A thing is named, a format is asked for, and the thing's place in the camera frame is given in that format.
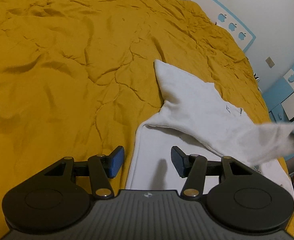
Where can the mustard yellow bed duvet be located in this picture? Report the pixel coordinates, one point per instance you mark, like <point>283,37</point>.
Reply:
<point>77,78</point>

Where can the white small garment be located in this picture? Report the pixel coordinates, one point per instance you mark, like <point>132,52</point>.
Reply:
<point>195,118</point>

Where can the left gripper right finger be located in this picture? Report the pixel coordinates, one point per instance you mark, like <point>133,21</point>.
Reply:
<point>195,168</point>

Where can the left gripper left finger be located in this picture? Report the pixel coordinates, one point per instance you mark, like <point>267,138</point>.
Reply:
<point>99,169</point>

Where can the white and blue headboard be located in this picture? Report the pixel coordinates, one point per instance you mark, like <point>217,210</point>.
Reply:
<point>223,17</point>

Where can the beige wall switch plate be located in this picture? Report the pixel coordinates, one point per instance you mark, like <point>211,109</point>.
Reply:
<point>270,62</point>

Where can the blue wardrobe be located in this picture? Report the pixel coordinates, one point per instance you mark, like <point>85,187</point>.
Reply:
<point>279,98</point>

